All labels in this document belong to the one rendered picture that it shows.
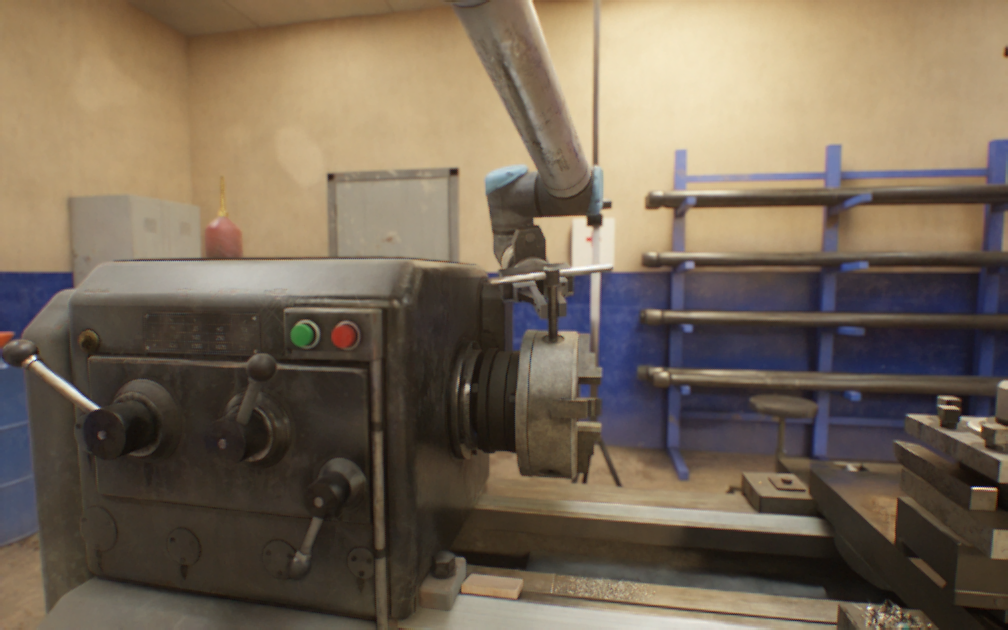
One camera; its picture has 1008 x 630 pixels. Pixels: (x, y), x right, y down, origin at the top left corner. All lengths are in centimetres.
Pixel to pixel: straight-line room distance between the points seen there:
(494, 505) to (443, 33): 385
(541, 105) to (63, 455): 90
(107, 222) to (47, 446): 326
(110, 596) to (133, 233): 328
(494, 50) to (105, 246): 378
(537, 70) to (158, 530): 85
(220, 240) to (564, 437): 71
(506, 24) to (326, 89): 409
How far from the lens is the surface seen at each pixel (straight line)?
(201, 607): 93
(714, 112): 412
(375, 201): 425
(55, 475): 107
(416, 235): 409
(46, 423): 105
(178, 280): 86
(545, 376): 78
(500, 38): 66
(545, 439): 78
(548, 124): 77
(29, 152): 442
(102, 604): 102
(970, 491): 74
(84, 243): 438
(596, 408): 82
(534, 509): 110
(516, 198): 99
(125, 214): 413
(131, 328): 89
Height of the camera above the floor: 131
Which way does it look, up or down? 4 degrees down
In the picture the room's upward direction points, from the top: straight up
